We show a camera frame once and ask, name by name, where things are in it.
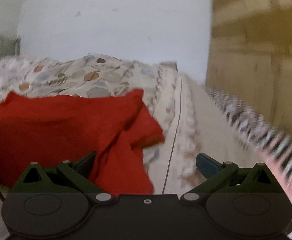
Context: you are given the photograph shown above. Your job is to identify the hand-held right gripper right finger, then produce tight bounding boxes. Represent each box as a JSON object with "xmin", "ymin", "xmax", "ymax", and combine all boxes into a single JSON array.
[{"xmin": 180, "ymin": 153, "xmax": 285, "ymax": 204}]

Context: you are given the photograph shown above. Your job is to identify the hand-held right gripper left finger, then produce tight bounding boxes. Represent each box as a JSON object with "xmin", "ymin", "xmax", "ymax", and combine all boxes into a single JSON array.
[{"xmin": 11, "ymin": 151, "xmax": 116, "ymax": 204}]

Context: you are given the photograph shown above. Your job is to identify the red long-sleeved dress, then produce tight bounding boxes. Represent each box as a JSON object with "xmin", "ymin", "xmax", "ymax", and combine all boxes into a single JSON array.
[{"xmin": 0, "ymin": 88, "xmax": 166, "ymax": 195}]

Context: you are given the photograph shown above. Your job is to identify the black and white striped sheet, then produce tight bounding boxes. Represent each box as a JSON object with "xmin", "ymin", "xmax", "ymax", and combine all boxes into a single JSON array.
[{"xmin": 205, "ymin": 86, "xmax": 292, "ymax": 239}]

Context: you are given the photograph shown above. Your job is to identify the pink cloth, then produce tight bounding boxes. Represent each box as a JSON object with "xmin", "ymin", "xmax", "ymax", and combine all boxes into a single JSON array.
[{"xmin": 267, "ymin": 159, "xmax": 292, "ymax": 205}]

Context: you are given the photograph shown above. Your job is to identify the circle-patterned quilt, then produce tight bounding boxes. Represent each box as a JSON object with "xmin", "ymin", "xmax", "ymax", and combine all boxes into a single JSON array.
[{"xmin": 0, "ymin": 54, "xmax": 274, "ymax": 195}]

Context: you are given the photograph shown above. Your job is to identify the brown plywood board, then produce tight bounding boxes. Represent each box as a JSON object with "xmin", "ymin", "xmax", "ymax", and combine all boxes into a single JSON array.
[{"xmin": 205, "ymin": 0, "xmax": 292, "ymax": 140}]

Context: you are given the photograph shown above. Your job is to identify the metal scrollwork headboard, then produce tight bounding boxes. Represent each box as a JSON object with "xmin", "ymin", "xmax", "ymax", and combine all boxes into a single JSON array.
[{"xmin": 0, "ymin": 31, "xmax": 21, "ymax": 57}]

